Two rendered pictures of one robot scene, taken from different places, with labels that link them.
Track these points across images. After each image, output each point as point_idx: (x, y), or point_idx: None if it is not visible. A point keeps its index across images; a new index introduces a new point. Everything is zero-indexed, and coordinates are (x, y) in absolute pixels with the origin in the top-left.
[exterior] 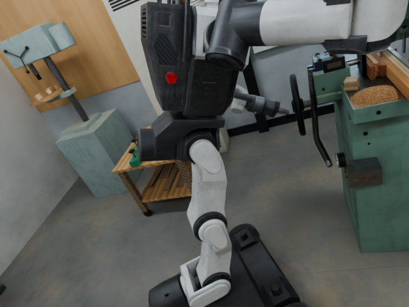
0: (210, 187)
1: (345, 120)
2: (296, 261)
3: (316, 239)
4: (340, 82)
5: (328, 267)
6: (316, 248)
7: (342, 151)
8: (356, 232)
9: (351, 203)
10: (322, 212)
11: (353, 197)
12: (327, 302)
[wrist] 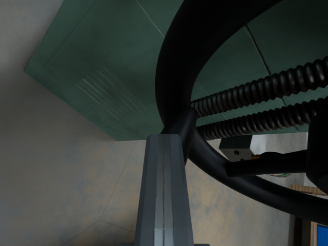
0: None
1: (312, 94)
2: (82, 217)
3: (71, 172)
4: None
5: (112, 183)
6: (83, 180)
7: (127, 66)
8: (110, 130)
9: (123, 119)
10: (31, 128)
11: (157, 129)
12: (137, 206)
